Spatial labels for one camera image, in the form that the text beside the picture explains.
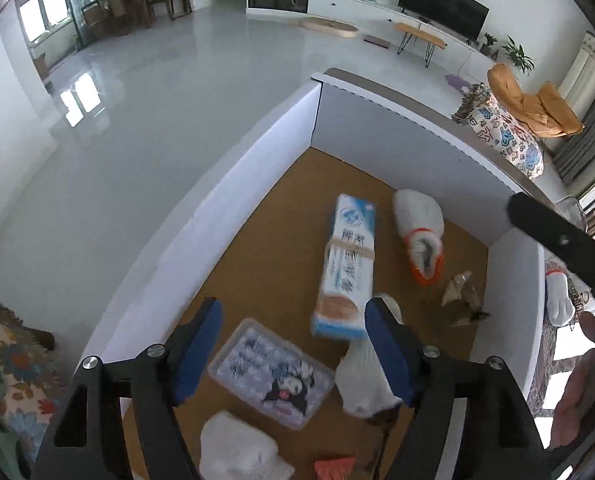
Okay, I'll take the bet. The white glove orange cuff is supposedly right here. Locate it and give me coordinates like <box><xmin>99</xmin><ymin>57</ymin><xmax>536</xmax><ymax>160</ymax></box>
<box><xmin>335</xmin><ymin>336</ymin><xmax>401</xmax><ymax>419</ymax></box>

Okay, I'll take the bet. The clear plastic floss box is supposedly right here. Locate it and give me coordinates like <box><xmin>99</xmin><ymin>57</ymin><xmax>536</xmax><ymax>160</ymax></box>
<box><xmin>207</xmin><ymin>318</ymin><xmax>334</xmax><ymax>430</ymax></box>

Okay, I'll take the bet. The blue white toothpaste box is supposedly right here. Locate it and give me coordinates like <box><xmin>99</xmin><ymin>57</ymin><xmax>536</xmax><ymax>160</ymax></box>
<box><xmin>311</xmin><ymin>194</ymin><xmax>377</xmax><ymax>340</ymax></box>

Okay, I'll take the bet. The white knitted glove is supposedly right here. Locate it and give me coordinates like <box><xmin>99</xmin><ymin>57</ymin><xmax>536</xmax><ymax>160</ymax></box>
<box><xmin>198</xmin><ymin>411</ymin><xmax>295</xmax><ymax>480</ymax></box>

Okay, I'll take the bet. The person's right hand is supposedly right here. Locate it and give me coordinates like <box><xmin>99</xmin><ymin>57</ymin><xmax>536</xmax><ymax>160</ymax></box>
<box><xmin>550</xmin><ymin>312</ymin><xmax>595</xmax><ymax>448</ymax></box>

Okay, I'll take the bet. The pile of white gloves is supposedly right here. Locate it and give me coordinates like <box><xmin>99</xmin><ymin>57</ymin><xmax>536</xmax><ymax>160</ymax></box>
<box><xmin>545</xmin><ymin>254</ymin><xmax>595</xmax><ymax>327</ymax></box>

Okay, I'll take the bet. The white glove orange trim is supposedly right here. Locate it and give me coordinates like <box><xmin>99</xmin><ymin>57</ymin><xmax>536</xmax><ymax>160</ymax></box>
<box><xmin>393</xmin><ymin>188</ymin><xmax>445</xmax><ymax>286</ymax></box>

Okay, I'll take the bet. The orange lounge chair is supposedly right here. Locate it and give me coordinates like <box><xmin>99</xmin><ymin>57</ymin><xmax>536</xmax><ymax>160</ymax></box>
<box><xmin>487</xmin><ymin>63</ymin><xmax>584</xmax><ymax>139</ymax></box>

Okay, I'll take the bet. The white standing air conditioner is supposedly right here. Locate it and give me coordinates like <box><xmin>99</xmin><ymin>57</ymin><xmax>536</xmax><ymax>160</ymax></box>
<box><xmin>558</xmin><ymin>32</ymin><xmax>595</xmax><ymax>119</ymax></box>

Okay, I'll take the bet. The patterned fabric cushion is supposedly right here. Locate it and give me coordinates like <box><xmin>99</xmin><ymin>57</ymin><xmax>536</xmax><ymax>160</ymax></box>
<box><xmin>453</xmin><ymin>84</ymin><xmax>544</xmax><ymax>180</ymax></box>

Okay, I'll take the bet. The small wooden bench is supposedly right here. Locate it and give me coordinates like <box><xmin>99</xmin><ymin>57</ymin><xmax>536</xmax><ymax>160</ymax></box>
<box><xmin>394</xmin><ymin>23</ymin><xmax>447</xmax><ymax>67</ymax></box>

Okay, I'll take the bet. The black flat television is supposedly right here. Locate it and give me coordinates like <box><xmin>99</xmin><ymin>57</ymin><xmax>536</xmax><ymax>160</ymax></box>
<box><xmin>398</xmin><ymin>0</ymin><xmax>489</xmax><ymax>41</ymax></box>

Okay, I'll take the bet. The white tv console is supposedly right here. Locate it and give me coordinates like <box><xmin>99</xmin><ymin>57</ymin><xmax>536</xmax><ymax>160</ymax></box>
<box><xmin>308</xmin><ymin>0</ymin><xmax>480</xmax><ymax>54</ymax></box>

